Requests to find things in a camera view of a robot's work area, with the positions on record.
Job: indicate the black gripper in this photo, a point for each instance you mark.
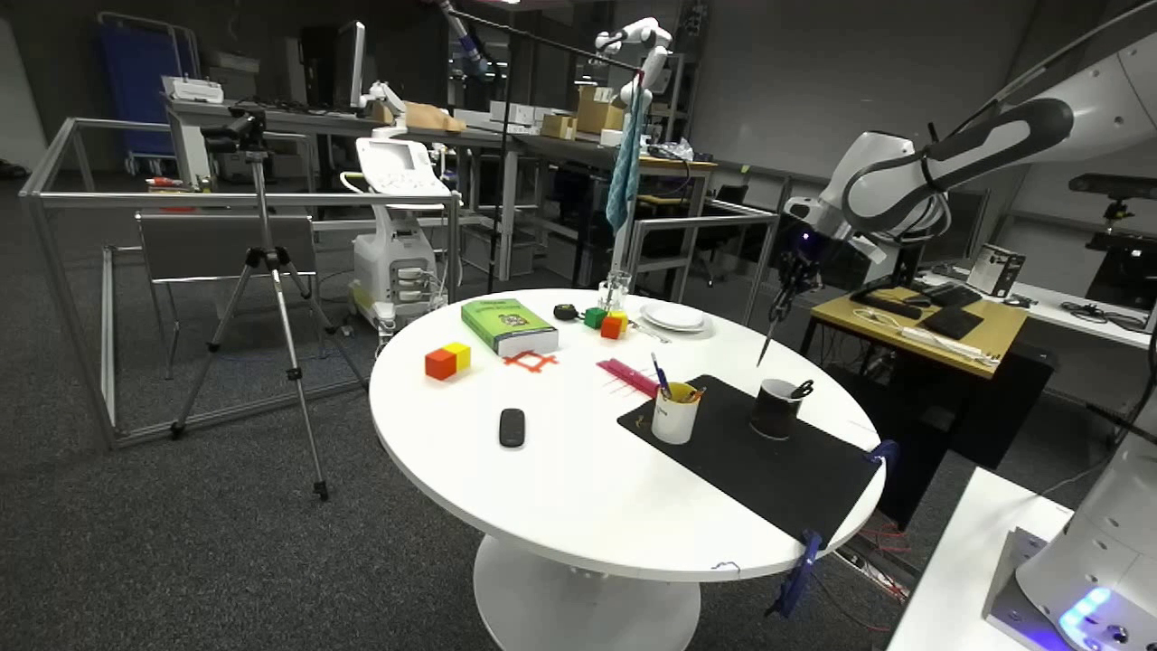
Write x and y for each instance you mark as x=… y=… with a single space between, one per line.
x=809 y=257

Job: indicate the white pen mug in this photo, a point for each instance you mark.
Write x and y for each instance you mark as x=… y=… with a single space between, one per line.
x=675 y=413

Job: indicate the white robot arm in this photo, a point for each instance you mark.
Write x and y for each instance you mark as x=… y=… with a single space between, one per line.
x=1086 y=99

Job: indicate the orange block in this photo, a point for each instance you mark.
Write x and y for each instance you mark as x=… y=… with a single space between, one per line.
x=611 y=326

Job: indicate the metal frame table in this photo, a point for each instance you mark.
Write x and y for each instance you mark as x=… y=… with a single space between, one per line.
x=191 y=237

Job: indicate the black mat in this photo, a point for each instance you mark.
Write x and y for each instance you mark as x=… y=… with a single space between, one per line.
x=800 y=484

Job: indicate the round white table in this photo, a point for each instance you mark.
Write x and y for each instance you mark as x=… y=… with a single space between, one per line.
x=595 y=541

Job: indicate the black cup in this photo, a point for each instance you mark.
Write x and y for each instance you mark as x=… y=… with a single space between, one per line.
x=777 y=409

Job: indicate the black computer mouse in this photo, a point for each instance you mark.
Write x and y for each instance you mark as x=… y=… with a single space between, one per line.
x=511 y=430

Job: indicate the yellow cube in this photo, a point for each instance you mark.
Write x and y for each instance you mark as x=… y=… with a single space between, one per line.
x=461 y=357

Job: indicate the green book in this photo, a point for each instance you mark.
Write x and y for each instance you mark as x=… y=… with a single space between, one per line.
x=509 y=326

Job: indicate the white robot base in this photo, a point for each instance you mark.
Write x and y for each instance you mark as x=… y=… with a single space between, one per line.
x=1092 y=589

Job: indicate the green block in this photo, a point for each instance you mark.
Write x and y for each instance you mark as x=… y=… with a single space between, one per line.
x=595 y=316

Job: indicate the wooden side desk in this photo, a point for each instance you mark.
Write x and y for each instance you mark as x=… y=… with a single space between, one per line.
x=931 y=378

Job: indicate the red cube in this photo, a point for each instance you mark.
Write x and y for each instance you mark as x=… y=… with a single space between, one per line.
x=439 y=363

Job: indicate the white plates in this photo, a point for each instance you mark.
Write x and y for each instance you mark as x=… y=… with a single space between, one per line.
x=675 y=320

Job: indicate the white medical machine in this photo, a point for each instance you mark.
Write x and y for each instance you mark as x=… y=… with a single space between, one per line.
x=396 y=269

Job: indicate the orange plastic frame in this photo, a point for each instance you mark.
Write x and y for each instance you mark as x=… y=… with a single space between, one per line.
x=531 y=358

